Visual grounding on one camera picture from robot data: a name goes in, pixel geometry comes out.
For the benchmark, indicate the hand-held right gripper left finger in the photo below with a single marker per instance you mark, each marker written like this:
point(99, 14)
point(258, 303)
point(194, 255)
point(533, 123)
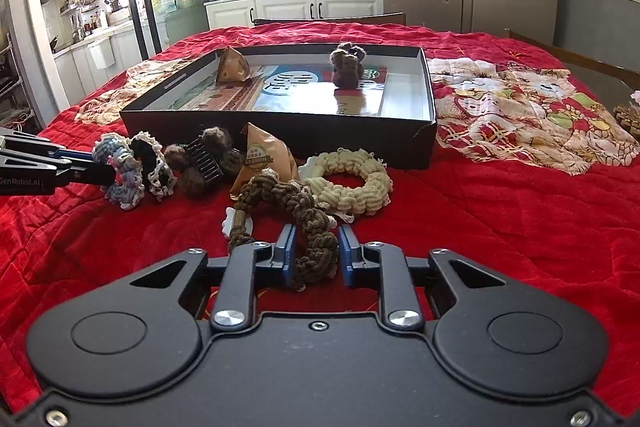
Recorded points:
point(287, 254)

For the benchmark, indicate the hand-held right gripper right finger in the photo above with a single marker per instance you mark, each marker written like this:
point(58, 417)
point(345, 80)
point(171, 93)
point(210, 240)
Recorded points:
point(347, 254)

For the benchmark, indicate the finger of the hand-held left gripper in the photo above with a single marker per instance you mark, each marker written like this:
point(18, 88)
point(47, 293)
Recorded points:
point(47, 154)
point(90, 174)

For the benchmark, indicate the olive brown knitted scrunchie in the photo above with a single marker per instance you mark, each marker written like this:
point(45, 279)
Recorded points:
point(316, 232)

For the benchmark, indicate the blue white knitted scrunchie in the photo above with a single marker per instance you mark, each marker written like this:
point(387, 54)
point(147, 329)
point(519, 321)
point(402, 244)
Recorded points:
point(124, 193)

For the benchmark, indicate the black scrunchie with lace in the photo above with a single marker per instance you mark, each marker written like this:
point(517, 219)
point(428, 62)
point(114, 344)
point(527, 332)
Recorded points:
point(146, 162)

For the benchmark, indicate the cream knitted scrunchie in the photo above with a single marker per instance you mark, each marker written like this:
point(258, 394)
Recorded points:
point(376, 192)

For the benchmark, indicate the tan triangular snack packet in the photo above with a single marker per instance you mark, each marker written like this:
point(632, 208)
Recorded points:
point(232, 68)
point(265, 153)

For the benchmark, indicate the black cardboard box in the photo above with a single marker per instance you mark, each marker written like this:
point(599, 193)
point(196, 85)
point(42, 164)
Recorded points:
point(300, 137)

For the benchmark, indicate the brown fuzzy claw clip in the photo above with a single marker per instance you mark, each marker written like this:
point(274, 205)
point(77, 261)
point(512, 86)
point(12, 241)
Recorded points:
point(220, 143)

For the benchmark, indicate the metal storage rack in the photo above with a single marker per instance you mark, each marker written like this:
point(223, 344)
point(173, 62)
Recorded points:
point(12, 82)

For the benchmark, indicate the white hanging bin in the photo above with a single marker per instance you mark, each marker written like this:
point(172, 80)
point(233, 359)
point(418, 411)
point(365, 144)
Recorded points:
point(101, 54)

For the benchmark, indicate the beige floral cloth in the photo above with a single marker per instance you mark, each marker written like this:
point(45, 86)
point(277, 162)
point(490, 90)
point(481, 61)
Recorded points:
point(145, 74)

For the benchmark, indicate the brown crochet hair clip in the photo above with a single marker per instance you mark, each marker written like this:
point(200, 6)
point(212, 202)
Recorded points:
point(346, 67)

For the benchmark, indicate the cat print cloth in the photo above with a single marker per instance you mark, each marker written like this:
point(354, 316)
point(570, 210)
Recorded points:
point(525, 117)

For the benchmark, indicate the dark wooden chair back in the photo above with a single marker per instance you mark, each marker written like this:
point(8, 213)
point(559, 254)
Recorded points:
point(330, 19)

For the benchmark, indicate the white kitchen cabinet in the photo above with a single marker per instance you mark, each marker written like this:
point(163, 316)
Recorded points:
point(290, 7)

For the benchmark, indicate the brown woven object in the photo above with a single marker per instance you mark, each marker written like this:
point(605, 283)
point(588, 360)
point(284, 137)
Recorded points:
point(627, 118)

